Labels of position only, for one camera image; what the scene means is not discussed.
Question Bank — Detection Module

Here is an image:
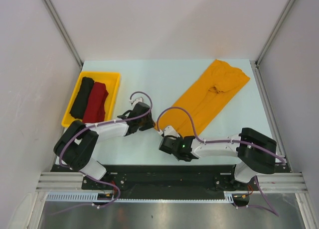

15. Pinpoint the yellow plastic tray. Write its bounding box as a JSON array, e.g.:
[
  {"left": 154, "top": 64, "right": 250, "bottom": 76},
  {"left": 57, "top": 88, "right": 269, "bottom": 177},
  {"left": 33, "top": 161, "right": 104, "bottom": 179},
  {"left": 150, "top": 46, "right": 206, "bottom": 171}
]
[{"left": 61, "top": 71, "right": 121, "bottom": 127}]

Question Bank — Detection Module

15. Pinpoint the orange t shirt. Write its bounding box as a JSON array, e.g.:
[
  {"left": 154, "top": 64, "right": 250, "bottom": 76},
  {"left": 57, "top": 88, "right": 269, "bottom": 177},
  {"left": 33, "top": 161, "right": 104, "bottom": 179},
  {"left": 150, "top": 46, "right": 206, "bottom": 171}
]
[{"left": 154, "top": 59, "right": 251, "bottom": 135}]

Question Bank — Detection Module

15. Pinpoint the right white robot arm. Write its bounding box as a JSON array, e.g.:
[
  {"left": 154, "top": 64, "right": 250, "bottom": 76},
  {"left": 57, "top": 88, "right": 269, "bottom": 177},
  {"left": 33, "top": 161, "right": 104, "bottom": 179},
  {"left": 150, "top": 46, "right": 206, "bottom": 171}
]
[{"left": 159, "top": 126, "right": 277, "bottom": 190}]

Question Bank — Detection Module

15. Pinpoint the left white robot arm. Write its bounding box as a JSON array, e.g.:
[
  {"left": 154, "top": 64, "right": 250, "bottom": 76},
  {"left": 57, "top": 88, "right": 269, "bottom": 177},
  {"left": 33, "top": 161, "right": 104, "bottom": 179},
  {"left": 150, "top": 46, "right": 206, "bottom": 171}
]
[{"left": 53, "top": 102, "right": 155, "bottom": 189}]

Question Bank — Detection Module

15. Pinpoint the red rolled t shirt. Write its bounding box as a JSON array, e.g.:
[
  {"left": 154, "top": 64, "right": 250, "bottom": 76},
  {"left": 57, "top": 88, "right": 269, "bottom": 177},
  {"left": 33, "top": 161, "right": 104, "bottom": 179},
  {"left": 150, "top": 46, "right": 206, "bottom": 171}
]
[{"left": 82, "top": 82, "right": 109, "bottom": 123}]

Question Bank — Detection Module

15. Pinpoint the black rolled t shirt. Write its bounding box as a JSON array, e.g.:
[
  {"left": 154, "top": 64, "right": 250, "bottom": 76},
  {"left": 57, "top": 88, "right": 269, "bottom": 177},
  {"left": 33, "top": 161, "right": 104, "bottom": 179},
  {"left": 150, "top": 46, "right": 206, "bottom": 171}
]
[{"left": 70, "top": 77, "right": 95, "bottom": 119}]

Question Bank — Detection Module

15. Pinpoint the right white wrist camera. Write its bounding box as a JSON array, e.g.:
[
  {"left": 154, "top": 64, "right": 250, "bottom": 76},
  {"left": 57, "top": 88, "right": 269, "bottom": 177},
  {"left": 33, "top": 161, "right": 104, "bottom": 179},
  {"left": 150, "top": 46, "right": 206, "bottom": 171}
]
[{"left": 158, "top": 125, "right": 180, "bottom": 137}]

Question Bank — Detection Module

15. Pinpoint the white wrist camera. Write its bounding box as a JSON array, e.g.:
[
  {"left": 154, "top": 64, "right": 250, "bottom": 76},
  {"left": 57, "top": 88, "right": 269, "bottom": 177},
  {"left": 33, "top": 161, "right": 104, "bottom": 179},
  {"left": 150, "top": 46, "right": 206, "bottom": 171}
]
[
  {"left": 158, "top": 125, "right": 180, "bottom": 137},
  {"left": 129, "top": 97, "right": 144, "bottom": 107}
]

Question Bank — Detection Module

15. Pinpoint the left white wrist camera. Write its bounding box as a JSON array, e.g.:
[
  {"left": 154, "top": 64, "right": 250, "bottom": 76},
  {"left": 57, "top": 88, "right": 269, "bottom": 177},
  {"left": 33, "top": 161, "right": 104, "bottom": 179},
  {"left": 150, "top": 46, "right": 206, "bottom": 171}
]
[{"left": 129, "top": 97, "right": 144, "bottom": 107}]

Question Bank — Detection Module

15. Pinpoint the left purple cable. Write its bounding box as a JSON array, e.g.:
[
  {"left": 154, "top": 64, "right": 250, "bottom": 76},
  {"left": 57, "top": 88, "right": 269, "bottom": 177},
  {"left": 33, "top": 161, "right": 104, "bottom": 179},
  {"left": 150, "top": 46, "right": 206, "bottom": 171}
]
[{"left": 48, "top": 91, "right": 153, "bottom": 216}]

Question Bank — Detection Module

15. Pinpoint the purple cable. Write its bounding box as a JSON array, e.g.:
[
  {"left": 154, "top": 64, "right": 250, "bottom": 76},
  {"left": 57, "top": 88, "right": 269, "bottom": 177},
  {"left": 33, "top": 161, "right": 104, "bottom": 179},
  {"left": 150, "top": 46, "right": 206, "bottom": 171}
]
[
  {"left": 48, "top": 91, "right": 153, "bottom": 216},
  {"left": 157, "top": 107, "right": 287, "bottom": 217}
]

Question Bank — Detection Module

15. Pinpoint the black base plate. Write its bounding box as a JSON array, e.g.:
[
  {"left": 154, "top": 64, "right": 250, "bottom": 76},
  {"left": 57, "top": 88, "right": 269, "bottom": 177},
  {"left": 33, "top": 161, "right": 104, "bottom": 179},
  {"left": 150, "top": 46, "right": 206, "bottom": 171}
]
[{"left": 51, "top": 164, "right": 291, "bottom": 200}]

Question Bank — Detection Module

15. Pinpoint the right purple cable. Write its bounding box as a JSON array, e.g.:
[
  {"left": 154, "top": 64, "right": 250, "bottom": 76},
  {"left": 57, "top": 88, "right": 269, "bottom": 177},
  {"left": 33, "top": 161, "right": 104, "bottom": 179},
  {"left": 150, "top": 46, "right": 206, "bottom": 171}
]
[{"left": 157, "top": 107, "right": 287, "bottom": 217}]

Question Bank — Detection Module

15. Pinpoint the white slotted cable duct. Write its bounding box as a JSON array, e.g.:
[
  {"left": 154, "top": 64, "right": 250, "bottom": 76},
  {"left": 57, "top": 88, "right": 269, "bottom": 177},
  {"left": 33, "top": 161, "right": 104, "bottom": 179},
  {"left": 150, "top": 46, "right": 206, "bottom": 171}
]
[{"left": 46, "top": 192, "right": 234, "bottom": 203}]

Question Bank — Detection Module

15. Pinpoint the right aluminium frame post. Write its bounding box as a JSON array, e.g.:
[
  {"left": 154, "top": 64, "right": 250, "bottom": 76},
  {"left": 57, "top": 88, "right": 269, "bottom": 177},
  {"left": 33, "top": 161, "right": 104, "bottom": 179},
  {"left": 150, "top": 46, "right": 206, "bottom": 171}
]
[{"left": 254, "top": 0, "right": 302, "bottom": 67}]

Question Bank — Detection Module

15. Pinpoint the aluminium frame post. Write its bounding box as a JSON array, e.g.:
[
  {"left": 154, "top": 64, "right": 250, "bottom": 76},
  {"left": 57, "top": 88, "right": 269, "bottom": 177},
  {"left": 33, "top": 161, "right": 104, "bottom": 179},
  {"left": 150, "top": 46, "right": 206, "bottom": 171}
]
[
  {"left": 254, "top": 0, "right": 302, "bottom": 67},
  {"left": 42, "top": 0, "right": 84, "bottom": 69}
]

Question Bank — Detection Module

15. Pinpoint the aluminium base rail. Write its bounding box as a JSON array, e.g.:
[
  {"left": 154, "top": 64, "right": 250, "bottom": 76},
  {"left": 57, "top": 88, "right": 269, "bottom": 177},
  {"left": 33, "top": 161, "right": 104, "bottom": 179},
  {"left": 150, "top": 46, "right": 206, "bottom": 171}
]
[{"left": 36, "top": 172, "right": 308, "bottom": 193}]

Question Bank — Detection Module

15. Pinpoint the left aluminium frame post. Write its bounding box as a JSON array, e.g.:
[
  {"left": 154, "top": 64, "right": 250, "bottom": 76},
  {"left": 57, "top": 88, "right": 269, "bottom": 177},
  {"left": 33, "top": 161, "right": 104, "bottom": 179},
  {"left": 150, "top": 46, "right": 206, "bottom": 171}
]
[{"left": 42, "top": 0, "right": 84, "bottom": 69}]

